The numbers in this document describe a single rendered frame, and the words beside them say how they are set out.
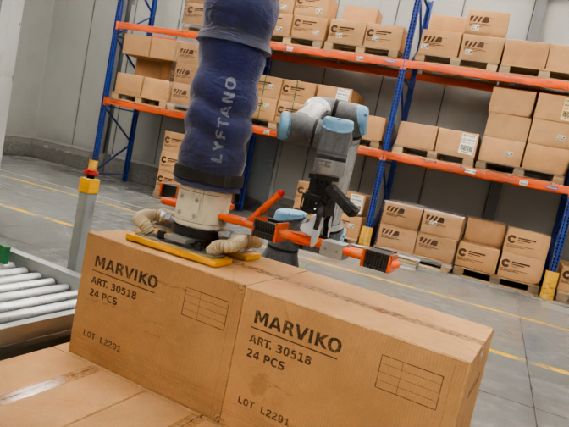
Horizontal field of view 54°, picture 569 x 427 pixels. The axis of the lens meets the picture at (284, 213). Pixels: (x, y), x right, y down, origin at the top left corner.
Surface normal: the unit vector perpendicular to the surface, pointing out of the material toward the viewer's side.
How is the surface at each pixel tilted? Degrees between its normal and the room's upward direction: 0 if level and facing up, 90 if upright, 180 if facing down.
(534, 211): 90
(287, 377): 90
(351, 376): 90
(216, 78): 76
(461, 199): 90
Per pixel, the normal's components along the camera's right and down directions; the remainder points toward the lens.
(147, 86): -0.42, 0.02
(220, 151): 0.46, -0.09
